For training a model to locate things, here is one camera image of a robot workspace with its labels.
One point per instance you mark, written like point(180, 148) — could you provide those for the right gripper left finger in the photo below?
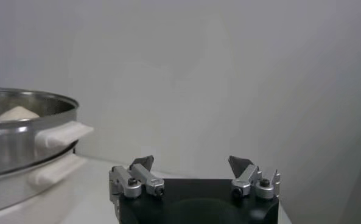
point(143, 176)

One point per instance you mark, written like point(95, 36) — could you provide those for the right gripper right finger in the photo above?
point(248, 178)

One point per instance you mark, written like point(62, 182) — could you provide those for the perforated steel steamer basket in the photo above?
point(9, 146)

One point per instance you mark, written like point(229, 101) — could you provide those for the white steamed baozi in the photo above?
point(17, 113)

